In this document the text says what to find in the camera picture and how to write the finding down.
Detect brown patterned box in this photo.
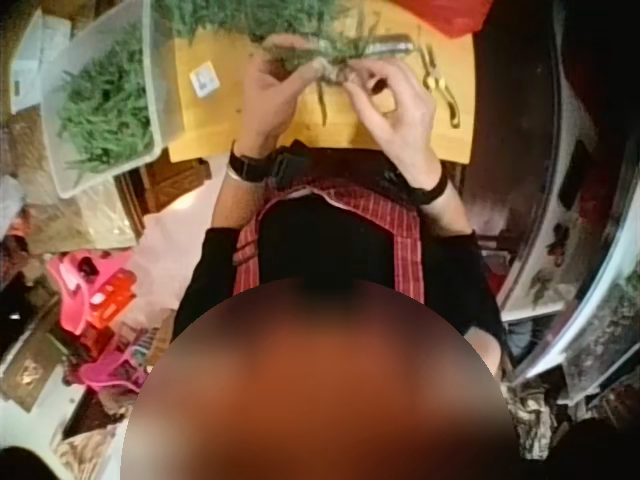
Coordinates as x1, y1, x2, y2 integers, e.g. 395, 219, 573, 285
0, 333, 67, 414

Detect person's left hand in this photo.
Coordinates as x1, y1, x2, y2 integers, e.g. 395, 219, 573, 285
234, 46, 327, 157

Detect person's right hand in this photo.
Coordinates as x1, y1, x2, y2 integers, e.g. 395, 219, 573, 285
345, 61, 443, 190

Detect pink plastic basket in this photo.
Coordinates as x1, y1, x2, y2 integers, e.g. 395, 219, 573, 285
45, 248, 152, 397

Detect small white square card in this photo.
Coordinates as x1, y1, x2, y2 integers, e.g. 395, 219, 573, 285
188, 61, 222, 97

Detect green herb bunch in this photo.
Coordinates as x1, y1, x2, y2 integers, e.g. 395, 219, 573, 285
259, 27, 401, 127

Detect clear plastic container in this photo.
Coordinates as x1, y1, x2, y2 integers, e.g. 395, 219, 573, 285
41, 0, 187, 200

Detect silver metal knife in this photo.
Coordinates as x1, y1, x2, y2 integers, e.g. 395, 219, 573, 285
368, 33, 419, 57

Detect gold metal scissors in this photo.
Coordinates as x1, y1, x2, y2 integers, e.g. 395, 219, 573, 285
416, 28, 465, 132

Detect pile of loose green herbs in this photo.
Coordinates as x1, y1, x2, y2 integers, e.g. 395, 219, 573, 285
153, 0, 354, 44

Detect red plastic bag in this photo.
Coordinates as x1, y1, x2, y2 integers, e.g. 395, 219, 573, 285
393, 0, 497, 40

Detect yellow wooden cutting board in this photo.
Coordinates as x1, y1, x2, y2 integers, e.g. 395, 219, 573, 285
168, 18, 476, 165

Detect black wrist band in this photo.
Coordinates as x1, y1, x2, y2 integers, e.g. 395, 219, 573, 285
228, 141, 312, 185
405, 168, 450, 207

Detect green herbs heap in container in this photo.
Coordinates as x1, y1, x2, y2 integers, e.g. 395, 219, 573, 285
55, 22, 155, 174

